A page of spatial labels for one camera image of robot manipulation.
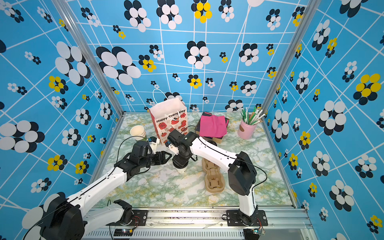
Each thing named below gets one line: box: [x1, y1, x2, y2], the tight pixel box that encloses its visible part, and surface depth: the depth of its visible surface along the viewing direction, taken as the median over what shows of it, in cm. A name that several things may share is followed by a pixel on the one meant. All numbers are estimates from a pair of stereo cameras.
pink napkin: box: [199, 115, 230, 138], surface depth 110 cm
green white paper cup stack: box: [130, 125, 147, 141], surface depth 96 cm
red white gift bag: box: [149, 97, 189, 146], surface depth 94 cm
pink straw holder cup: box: [237, 119, 258, 140], surface depth 101 cm
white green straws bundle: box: [240, 106, 266, 125], surface depth 95 cm
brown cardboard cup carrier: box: [201, 158, 226, 194], surface depth 84 cm
